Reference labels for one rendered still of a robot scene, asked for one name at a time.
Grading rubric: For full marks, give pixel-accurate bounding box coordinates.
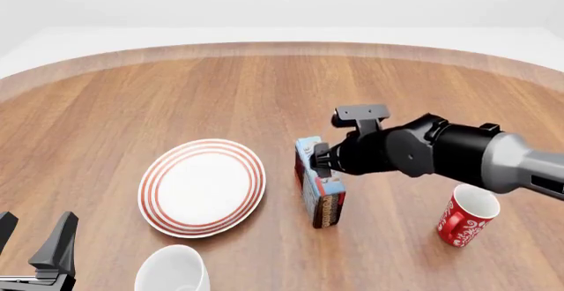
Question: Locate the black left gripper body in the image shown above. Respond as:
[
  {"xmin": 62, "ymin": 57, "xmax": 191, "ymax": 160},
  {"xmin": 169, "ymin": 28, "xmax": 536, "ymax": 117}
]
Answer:
[{"xmin": 0, "ymin": 268, "xmax": 77, "ymax": 291}]

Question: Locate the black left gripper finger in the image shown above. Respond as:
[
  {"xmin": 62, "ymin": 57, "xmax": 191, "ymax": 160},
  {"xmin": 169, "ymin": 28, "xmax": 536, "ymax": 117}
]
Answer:
[
  {"xmin": 27, "ymin": 210, "xmax": 80, "ymax": 278},
  {"xmin": 0, "ymin": 211, "xmax": 19, "ymax": 256}
]

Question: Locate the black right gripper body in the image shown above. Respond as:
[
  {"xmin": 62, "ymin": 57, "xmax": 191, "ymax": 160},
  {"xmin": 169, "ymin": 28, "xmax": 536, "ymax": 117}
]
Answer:
[{"xmin": 309, "ymin": 141, "xmax": 344, "ymax": 178}]

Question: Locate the printed chocolate pudding box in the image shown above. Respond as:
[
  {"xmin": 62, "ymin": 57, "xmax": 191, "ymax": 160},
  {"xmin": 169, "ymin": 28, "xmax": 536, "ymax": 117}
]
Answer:
[{"xmin": 293, "ymin": 136, "xmax": 347, "ymax": 230}]

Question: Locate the white plate with red rings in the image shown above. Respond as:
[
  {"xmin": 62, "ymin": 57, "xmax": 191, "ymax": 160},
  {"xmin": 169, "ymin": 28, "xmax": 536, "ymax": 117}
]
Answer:
[{"xmin": 137, "ymin": 138, "xmax": 267, "ymax": 239}]

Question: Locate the red mug with white pattern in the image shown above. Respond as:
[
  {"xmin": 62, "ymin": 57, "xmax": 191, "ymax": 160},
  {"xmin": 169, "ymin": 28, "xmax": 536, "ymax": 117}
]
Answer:
[{"xmin": 435, "ymin": 183, "xmax": 501, "ymax": 249}]

